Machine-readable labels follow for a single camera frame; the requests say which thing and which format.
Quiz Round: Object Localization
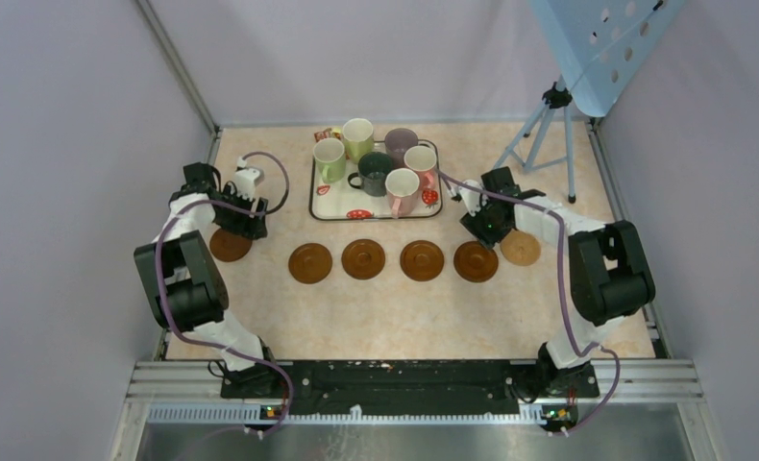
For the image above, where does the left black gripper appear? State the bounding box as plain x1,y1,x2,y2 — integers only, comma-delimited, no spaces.
212,183,267,240

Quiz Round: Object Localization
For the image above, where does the light tan coaster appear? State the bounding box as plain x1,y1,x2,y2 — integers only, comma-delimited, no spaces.
500,230,542,267

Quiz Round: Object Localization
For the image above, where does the brown coaster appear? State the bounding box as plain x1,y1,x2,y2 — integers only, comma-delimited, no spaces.
400,240,445,281
288,243,333,284
453,241,499,283
341,239,385,280
209,229,253,262

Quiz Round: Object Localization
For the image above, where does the white strawberry tray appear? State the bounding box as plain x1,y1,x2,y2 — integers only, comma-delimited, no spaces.
308,160,444,222

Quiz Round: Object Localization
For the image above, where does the green mug front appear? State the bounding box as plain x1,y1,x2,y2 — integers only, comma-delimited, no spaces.
313,137,347,184

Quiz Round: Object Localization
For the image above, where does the dark green mug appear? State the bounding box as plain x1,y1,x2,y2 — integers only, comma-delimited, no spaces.
347,152,394,197

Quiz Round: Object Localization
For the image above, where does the light blue music stand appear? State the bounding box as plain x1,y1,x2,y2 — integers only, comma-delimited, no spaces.
495,0,684,204

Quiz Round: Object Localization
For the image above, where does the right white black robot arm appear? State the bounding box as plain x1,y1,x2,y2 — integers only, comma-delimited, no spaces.
451,167,656,396

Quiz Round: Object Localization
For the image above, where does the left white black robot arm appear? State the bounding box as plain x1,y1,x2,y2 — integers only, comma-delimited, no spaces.
134,158,281,397

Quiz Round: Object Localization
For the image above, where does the pink mug back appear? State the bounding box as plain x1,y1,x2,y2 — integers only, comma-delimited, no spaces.
404,145,438,190

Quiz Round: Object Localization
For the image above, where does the pink mug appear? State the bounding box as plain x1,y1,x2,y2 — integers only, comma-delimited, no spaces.
404,145,438,190
384,168,420,218

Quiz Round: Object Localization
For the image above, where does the pink mug front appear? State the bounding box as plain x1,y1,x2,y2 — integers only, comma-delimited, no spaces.
384,168,420,218

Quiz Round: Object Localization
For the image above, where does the red snack packet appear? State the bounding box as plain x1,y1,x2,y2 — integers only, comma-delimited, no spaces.
314,127,342,142

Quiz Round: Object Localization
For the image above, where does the purple mug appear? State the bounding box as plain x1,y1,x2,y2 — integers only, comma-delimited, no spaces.
383,128,419,168

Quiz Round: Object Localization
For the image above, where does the green mug back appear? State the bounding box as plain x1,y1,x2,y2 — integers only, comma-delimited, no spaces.
341,118,375,164

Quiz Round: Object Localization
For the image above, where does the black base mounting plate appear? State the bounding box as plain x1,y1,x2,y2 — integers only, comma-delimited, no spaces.
208,359,600,419

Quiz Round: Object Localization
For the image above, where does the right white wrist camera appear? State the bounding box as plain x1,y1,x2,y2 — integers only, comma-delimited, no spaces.
453,180,488,216

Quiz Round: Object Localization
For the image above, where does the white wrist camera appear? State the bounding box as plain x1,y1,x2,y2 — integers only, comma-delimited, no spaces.
453,180,488,216
233,166,264,200

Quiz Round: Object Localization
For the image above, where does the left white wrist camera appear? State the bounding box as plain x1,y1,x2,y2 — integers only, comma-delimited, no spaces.
233,166,264,200

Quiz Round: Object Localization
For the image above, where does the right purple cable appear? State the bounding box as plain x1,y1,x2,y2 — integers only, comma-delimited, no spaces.
435,168,623,437

